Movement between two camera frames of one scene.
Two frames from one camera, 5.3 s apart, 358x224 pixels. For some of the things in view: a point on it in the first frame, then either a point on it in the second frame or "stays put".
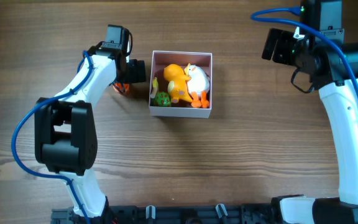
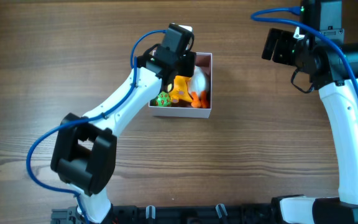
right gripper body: (278, 45) stays put
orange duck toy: (177, 86) stays put
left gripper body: (136, 71) → (183, 65)
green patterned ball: (162, 99) stays put
